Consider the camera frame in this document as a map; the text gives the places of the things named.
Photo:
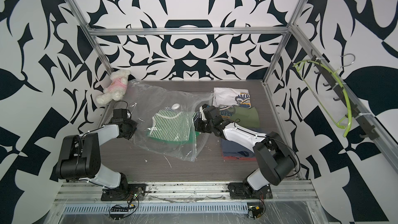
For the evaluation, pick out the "aluminium frame rail front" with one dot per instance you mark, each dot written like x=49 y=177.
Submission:
x=192 y=191

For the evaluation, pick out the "green printed t-shirt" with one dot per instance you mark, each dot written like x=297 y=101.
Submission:
x=246 y=117

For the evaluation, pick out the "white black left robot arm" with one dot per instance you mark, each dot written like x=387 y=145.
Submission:
x=80 y=155

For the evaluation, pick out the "aluminium frame back crossbar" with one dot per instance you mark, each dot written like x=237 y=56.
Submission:
x=187 y=31

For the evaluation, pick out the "white round bag valve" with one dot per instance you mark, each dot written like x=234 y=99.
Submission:
x=176 y=106

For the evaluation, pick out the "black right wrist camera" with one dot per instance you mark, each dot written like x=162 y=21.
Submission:
x=209 y=112

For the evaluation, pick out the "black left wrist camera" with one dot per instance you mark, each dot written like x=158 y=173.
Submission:
x=120 y=115

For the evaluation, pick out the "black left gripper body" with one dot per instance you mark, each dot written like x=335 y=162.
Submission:
x=132 y=125

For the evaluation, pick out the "black connector block left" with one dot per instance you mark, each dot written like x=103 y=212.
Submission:
x=118 y=212

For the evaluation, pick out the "solid green garment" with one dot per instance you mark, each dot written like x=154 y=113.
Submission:
x=175 y=137

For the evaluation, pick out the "white slotted cable duct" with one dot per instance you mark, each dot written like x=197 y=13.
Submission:
x=162 y=208

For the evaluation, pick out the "green wire clothes hanger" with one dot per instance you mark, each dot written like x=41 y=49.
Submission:
x=300 y=66

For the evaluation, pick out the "clear plastic vacuum bag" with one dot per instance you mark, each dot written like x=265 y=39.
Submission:
x=145 y=101

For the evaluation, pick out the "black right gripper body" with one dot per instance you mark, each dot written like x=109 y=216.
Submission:
x=204 y=125

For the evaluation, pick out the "black connector block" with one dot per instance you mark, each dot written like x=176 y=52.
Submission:
x=255 y=212
x=118 y=212

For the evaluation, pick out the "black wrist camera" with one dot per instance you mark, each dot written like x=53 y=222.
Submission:
x=120 y=115
x=209 y=112

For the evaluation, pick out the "white printed tank top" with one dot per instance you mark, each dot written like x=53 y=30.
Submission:
x=231 y=97

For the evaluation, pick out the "black wall hook rack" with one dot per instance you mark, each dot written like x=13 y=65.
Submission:
x=336 y=84

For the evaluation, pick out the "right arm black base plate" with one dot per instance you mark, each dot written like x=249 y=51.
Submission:
x=243 y=191

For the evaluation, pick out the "red t-shirt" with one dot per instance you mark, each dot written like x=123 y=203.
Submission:
x=239 y=158

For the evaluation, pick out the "black connector block right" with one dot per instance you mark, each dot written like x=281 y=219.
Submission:
x=255 y=212

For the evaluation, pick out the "navy blue t-shirt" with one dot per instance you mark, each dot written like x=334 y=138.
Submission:
x=230 y=148

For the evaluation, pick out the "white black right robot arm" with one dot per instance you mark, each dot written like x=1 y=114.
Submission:
x=275 y=159

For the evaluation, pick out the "white teddy bear pink shirt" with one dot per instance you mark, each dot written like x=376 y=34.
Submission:
x=117 y=89

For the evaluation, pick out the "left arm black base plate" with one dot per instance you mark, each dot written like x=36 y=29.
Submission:
x=131 y=192

